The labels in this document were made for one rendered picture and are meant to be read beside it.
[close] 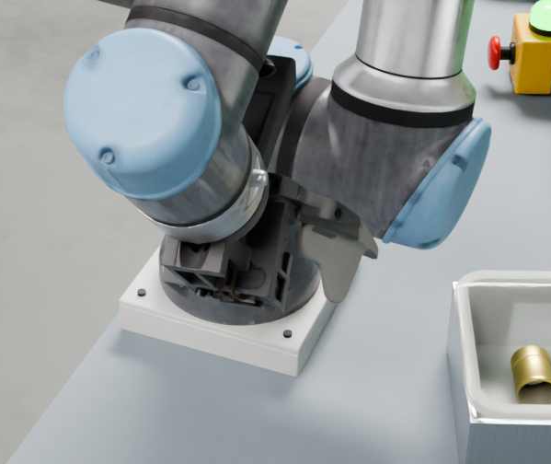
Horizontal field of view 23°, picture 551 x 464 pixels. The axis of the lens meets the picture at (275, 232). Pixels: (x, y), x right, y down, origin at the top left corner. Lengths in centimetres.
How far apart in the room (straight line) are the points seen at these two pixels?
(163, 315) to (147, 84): 58
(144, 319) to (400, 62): 36
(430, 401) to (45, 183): 167
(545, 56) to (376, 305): 42
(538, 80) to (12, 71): 177
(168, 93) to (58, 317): 179
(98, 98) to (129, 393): 57
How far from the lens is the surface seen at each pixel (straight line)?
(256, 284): 84
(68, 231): 261
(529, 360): 115
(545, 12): 155
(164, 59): 65
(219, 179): 70
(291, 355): 118
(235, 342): 119
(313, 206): 87
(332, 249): 91
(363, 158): 105
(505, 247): 135
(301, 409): 117
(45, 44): 321
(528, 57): 156
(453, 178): 104
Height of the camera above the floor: 158
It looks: 38 degrees down
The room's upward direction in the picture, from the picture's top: straight up
